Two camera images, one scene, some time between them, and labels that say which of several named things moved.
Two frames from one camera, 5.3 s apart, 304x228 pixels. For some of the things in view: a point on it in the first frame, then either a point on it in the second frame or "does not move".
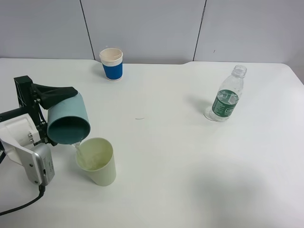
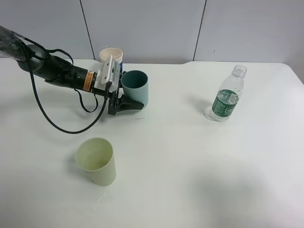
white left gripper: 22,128 → 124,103
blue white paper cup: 112,61 does not move
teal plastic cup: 68,121 → 135,86
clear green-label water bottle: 228,95 does not move
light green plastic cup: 95,157 does not move
